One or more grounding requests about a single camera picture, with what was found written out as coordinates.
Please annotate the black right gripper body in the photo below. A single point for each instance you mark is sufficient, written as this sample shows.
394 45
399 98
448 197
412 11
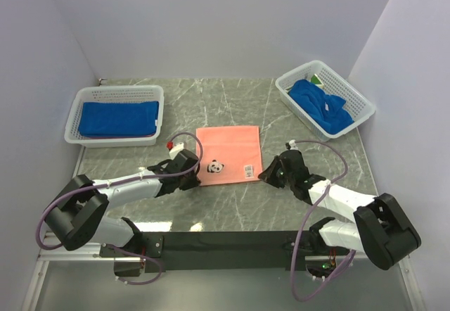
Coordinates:
290 179

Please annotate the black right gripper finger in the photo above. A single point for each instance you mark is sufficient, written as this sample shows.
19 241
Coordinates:
269 178
276 166

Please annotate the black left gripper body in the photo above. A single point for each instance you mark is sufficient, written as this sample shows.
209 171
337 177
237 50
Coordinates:
188 180

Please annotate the pink panda towel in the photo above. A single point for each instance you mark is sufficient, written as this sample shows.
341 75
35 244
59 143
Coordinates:
231 154

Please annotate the blue towel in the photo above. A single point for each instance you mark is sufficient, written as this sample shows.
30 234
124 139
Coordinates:
325 109
118 120

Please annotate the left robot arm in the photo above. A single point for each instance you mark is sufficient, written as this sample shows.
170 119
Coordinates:
79 214

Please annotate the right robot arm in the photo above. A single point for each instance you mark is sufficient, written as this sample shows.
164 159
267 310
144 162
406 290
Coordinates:
374 225

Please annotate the black base bar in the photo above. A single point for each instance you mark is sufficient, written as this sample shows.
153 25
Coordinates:
217 249

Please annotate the white plastic basket right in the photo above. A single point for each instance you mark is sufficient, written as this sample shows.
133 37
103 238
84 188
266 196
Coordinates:
357 105

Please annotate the white plastic basket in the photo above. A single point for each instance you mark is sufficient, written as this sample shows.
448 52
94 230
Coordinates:
114 94
357 105

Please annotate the green white towel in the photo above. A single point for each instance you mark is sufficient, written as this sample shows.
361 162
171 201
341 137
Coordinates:
317 81

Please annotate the folded blue towel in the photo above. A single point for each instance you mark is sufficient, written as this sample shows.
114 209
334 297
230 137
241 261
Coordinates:
118 120

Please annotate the white plastic basket left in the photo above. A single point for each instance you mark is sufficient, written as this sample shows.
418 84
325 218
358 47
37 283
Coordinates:
114 94

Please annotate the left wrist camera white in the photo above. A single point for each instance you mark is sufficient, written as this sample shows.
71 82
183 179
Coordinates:
174 148

